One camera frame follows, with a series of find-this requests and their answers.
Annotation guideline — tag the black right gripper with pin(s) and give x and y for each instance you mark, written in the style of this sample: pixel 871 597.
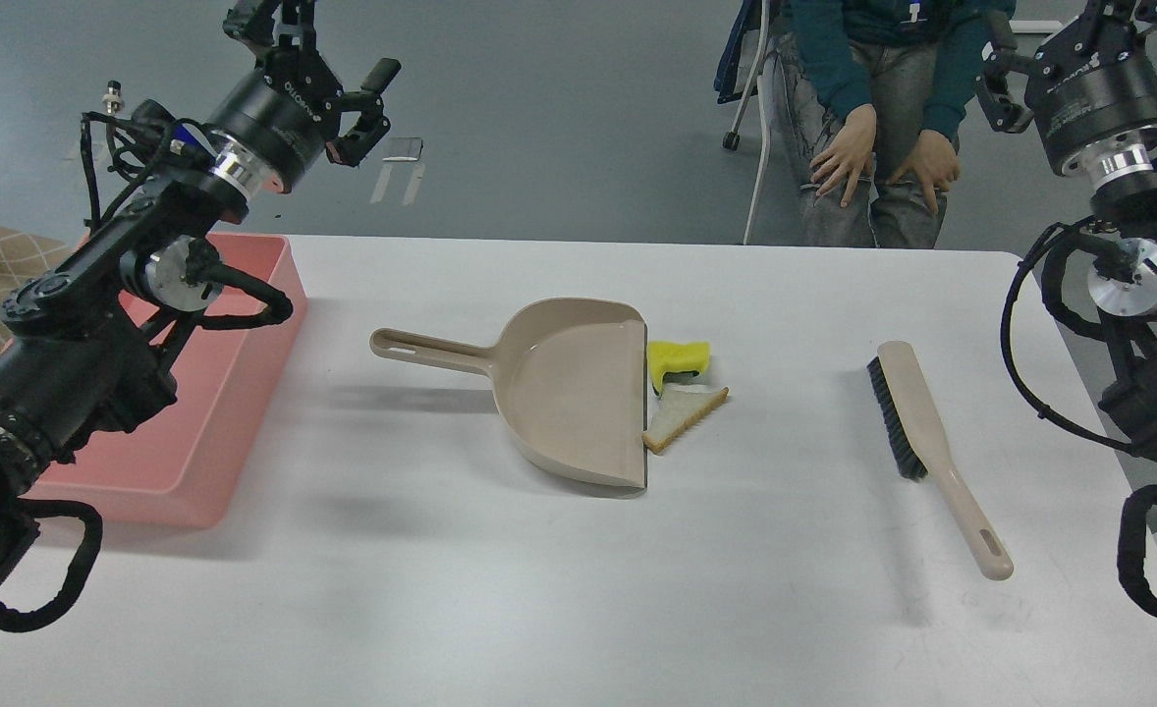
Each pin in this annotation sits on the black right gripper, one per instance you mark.
pixel 1096 113

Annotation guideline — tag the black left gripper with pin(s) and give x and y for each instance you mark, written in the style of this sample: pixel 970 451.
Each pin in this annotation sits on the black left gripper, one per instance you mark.
pixel 288 107

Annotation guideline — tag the beige plastic dustpan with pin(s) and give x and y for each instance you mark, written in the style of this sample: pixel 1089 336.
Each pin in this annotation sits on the beige plastic dustpan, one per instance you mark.
pixel 568 378

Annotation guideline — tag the beige hand brush black bristles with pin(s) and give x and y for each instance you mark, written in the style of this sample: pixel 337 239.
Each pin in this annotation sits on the beige hand brush black bristles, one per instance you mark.
pixel 921 449

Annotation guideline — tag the yellow sponge piece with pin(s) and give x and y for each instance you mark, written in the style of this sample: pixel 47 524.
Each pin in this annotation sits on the yellow sponge piece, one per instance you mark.
pixel 665 358

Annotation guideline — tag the toast bread slice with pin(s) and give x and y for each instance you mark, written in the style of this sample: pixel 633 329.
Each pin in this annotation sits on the toast bread slice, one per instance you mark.
pixel 679 407

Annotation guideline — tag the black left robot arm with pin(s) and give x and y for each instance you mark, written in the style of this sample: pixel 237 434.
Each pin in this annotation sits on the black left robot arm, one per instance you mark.
pixel 93 341

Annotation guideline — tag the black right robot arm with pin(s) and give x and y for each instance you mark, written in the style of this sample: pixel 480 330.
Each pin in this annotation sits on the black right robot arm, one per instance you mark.
pixel 1099 279

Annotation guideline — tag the pink plastic bin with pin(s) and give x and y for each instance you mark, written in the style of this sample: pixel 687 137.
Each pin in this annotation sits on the pink plastic bin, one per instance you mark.
pixel 182 467

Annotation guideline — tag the white chair base leg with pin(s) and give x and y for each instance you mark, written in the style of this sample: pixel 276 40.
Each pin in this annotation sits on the white chair base leg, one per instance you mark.
pixel 1036 27

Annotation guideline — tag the grey floor socket plate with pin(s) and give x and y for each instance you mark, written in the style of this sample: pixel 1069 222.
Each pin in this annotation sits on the grey floor socket plate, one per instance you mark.
pixel 403 150

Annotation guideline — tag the seated person in teal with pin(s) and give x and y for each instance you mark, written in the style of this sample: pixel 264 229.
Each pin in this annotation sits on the seated person in teal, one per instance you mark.
pixel 868 98

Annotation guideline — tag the white office chair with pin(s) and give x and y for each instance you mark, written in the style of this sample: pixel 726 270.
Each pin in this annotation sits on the white office chair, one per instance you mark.
pixel 748 52

